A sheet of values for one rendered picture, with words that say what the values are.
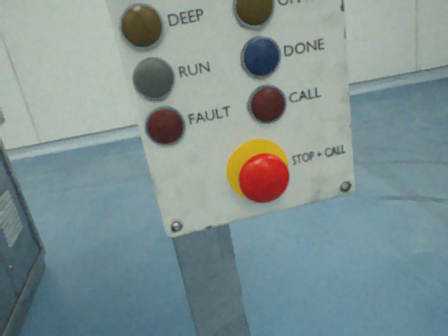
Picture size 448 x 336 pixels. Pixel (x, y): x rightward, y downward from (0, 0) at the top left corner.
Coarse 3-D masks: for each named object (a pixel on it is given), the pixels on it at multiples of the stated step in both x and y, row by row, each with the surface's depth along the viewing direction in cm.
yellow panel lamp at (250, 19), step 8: (240, 0) 28; (248, 0) 28; (256, 0) 28; (264, 0) 28; (272, 0) 29; (240, 8) 28; (248, 8) 28; (256, 8) 28; (264, 8) 28; (272, 8) 29; (240, 16) 28; (248, 16) 28; (256, 16) 28; (264, 16) 29; (248, 24) 29; (256, 24) 29
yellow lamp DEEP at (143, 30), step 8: (136, 8) 27; (144, 8) 27; (128, 16) 27; (136, 16) 27; (144, 16) 27; (152, 16) 27; (128, 24) 27; (136, 24) 27; (144, 24) 27; (152, 24) 27; (160, 24) 28; (128, 32) 27; (136, 32) 27; (144, 32) 28; (152, 32) 28; (160, 32) 28; (128, 40) 28; (136, 40) 28; (144, 40) 28; (152, 40) 28
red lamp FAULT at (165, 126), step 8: (160, 112) 30; (168, 112) 30; (152, 120) 30; (160, 120) 30; (168, 120) 30; (176, 120) 30; (152, 128) 30; (160, 128) 30; (168, 128) 30; (176, 128) 30; (152, 136) 30; (160, 136) 30; (168, 136) 30; (176, 136) 30
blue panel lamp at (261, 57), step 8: (256, 40) 29; (264, 40) 29; (248, 48) 29; (256, 48) 29; (264, 48) 29; (272, 48) 30; (248, 56) 29; (256, 56) 29; (264, 56) 30; (272, 56) 30; (248, 64) 30; (256, 64) 30; (264, 64) 30; (272, 64) 30; (256, 72) 30; (264, 72) 30
